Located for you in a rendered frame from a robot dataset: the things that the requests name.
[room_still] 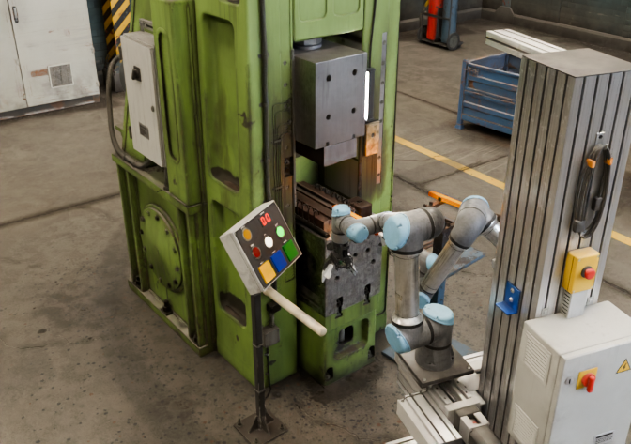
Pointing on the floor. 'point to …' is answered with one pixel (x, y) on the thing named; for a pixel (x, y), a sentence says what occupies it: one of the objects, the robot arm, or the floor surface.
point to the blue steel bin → (489, 91)
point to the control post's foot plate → (273, 428)
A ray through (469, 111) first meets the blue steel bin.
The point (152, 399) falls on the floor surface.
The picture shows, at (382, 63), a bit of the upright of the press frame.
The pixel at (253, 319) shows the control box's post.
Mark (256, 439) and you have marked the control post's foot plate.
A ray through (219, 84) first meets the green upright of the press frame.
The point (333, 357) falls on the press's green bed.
